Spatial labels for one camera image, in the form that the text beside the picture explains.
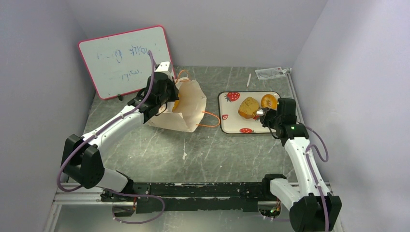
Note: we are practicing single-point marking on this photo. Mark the metal serving tongs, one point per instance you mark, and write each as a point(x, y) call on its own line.
point(260, 112)

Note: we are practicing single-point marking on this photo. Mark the paper bag with orange handles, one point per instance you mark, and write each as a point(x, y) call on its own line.
point(191, 109)

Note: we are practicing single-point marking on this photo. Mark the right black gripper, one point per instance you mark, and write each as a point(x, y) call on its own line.
point(267, 116)

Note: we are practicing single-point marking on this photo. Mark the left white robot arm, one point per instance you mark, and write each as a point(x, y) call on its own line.
point(102, 150)

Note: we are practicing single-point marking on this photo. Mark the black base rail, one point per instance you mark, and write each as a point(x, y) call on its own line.
point(251, 197)

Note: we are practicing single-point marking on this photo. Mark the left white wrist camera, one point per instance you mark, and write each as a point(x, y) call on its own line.
point(165, 67)

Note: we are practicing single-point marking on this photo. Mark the strawberry print tray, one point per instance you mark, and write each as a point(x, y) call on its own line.
point(231, 121)

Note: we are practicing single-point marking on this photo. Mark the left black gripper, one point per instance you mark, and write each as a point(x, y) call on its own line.
point(175, 91)

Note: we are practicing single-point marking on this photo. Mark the yellow fake doughnut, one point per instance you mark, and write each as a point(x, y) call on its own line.
point(269, 101)

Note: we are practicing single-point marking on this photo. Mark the yellow fake bread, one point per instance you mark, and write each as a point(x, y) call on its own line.
point(248, 108)

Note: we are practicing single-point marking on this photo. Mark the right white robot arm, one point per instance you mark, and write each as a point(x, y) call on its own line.
point(312, 208)

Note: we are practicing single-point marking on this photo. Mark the white card on table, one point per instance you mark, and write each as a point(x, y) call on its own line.
point(270, 73)

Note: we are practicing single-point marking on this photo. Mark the orange fake bread piece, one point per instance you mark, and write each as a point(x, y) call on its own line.
point(176, 104)

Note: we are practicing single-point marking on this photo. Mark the red framed whiteboard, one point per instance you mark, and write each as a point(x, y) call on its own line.
point(119, 64)

